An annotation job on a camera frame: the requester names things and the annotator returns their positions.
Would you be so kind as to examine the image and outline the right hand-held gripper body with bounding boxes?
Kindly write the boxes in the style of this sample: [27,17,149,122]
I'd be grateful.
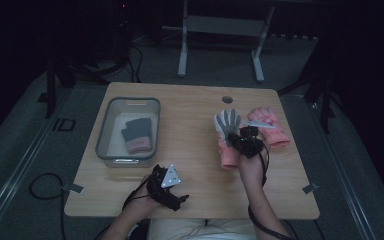
[233,119,276,159]

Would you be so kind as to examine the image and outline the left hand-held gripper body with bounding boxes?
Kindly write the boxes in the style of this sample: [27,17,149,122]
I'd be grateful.
[146,163,184,212]

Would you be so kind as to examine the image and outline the clear plastic bin grey rim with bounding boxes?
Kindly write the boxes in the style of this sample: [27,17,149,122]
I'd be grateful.
[95,96,161,168]

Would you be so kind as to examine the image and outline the person's right hand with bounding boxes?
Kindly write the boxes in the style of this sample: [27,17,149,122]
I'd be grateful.
[238,151,268,188]

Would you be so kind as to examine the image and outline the person's left hand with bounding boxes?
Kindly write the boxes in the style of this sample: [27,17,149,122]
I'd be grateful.
[126,176,164,215]

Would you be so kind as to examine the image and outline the pink ski glove printed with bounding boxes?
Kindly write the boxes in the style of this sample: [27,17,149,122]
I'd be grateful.
[247,106,291,149]

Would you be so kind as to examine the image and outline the person's lap in light trousers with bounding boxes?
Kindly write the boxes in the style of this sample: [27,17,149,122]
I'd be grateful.
[147,218,258,240]

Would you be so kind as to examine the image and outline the black tripod stand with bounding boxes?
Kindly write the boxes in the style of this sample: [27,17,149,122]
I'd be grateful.
[277,33,340,135]
[37,56,129,120]

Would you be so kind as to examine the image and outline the left hand-held gripper cable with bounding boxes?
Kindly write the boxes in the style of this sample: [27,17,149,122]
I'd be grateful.
[121,185,155,212]

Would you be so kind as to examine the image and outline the hand-held gripper cable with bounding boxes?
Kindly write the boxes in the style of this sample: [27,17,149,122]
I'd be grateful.
[247,146,296,240]
[121,185,155,212]

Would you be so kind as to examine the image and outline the small metal table bracket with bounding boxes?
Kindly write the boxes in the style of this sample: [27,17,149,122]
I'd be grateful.
[301,182,320,195]
[61,183,85,195]

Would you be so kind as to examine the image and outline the right hand-held gripper cable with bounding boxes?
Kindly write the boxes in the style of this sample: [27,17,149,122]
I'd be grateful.
[247,146,296,240]

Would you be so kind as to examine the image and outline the aluminium floor rail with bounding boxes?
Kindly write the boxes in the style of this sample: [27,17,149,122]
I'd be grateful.
[306,98,379,240]
[0,91,78,240]

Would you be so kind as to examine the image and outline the grey metal desk frame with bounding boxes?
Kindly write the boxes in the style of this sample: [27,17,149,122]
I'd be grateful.
[177,0,276,84]

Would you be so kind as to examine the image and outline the thin black floor cables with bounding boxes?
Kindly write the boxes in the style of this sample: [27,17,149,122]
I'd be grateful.
[125,42,145,84]

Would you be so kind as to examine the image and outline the black floor cable loop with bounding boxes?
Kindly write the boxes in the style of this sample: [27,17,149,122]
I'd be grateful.
[28,172,68,240]

